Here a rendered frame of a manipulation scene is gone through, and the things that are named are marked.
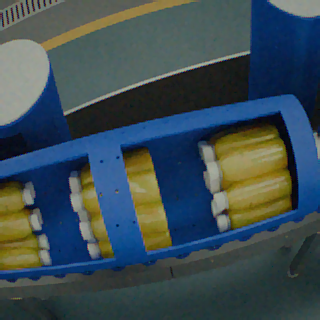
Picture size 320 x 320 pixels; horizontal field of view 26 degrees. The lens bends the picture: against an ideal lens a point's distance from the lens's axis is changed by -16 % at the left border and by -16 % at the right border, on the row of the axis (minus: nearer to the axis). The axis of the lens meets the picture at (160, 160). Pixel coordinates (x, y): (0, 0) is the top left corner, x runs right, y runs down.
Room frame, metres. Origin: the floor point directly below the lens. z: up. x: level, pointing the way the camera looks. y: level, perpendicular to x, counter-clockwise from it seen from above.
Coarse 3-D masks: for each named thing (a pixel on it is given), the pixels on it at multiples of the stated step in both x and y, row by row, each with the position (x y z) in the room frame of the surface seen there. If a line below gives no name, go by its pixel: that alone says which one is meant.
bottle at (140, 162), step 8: (144, 152) 0.65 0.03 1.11; (128, 160) 0.63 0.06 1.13; (136, 160) 0.63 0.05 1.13; (144, 160) 0.63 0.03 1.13; (88, 168) 0.63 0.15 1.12; (128, 168) 0.62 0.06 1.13; (136, 168) 0.61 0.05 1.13; (144, 168) 0.61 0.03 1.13; (152, 168) 0.61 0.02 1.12; (80, 176) 0.62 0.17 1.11; (88, 176) 0.61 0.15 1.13; (80, 184) 0.60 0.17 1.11; (88, 184) 0.59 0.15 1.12
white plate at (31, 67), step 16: (0, 48) 1.07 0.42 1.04; (16, 48) 1.05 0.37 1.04; (32, 48) 1.04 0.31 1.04; (0, 64) 1.01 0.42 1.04; (16, 64) 0.99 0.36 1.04; (32, 64) 0.98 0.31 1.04; (48, 64) 0.97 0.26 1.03; (0, 80) 0.95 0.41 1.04; (16, 80) 0.94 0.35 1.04; (32, 80) 0.93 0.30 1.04; (0, 96) 0.90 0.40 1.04; (16, 96) 0.89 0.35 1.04; (32, 96) 0.88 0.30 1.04; (0, 112) 0.85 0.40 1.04; (16, 112) 0.84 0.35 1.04
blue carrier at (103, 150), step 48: (288, 96) 0.72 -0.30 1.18; (96, 144) 0.64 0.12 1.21; (144, 144) 0.70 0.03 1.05; (192, 144) 0.70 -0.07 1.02; (288, 144) 0.69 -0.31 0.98; (48, 192) 0.63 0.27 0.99; (96, 192) 0.53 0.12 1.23; (192, 192) 0.61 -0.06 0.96; (48, 240) 0.52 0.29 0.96; (192, 240) 0.49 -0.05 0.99
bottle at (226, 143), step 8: (256, 128) 0.68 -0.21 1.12; (264, 128) 0.67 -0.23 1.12; (272, 128) 0.67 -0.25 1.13; (224, 136) 0.66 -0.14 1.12; (232, 136) 0.66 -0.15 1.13; (240, 136) 0.66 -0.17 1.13; (248, 136) 0.66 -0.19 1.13; (256, 136) 0.65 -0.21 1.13; (264, 136) 0.65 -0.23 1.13; (272, 136) 0.65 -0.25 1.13; (216, 144) 0.65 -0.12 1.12; (224, 144) 0.64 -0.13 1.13; (232, 144) 0.64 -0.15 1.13; (240, 144) 0.64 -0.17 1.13; (248, 144) 0.64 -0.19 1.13; (216, 152) 0.63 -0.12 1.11; (224, 152) 0.63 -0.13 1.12
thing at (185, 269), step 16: (272, 240) 0.48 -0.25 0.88; (288, 240) 0.47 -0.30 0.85; (224, 256) 0.46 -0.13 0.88; (240, 256) 0.46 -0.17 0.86; (144, 272) 0.44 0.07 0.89; (160, 272) 0.44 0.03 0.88; (176, 272) 0.44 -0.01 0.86; (192, 272) 0.44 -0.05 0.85; (0, 288) 0.39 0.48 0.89; (16, 288) 0.40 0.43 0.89; (32, 288) 0.40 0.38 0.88; (48, 288) 0.41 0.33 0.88; (64, 288) 0.41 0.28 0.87; (80, 288) 0.41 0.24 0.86; (96, 288) 0.41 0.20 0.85; (112, 288) 0.42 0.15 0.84
